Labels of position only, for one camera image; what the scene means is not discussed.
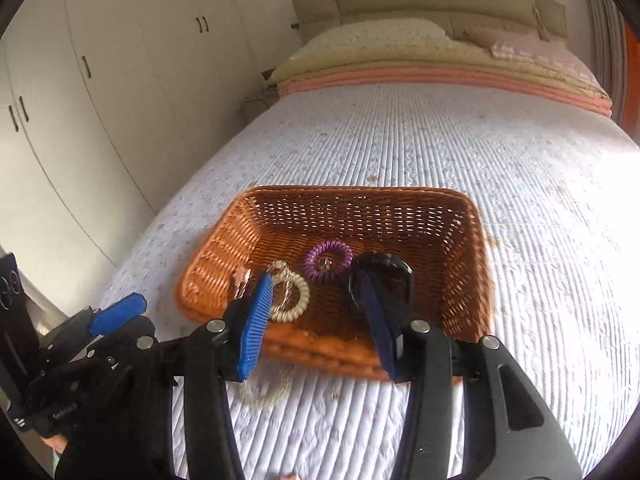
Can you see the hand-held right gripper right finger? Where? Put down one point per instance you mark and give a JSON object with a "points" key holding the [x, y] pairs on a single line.
{"points": [[381, 332]]}

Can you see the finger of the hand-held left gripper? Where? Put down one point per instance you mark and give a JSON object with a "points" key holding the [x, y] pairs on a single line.
{"points": [[117, 312], [127, 329]]}

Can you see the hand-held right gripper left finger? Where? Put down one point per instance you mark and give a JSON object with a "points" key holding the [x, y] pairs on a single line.
{"points": [[256, 327]]}

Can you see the brown wicker basket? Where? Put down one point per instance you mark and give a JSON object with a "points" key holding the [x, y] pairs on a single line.
{"points": [[300, 220]]}

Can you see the person's left hand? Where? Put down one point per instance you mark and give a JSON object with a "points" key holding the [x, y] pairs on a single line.
{"points": [[53, 446]]}

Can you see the pink hair clip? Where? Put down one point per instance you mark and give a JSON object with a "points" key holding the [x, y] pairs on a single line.
{"points": [[242, 282]]}

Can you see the white quilted bedspread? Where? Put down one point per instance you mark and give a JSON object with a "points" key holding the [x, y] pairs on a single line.
{"points": [[400, 135]]}

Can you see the white wardrobe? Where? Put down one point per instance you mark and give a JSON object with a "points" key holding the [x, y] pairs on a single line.
{"points": [[100, 110]]}

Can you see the folded pink blanket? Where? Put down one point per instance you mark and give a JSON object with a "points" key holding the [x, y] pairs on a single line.
{"points": [[400, 79]]}

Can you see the folded beige blanket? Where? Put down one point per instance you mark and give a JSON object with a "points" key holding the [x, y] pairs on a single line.
{"points": [[380, 62]]}

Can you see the cream patterned pillow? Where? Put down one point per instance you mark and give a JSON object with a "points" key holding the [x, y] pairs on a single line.
{"points": [[370, 35]]}

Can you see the pink pillow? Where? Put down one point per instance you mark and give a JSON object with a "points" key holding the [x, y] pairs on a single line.
{"points": [[530, 47]]}

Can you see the grey striped curtain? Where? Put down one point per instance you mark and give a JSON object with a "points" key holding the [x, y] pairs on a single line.
{"points": [[602, 25]]}

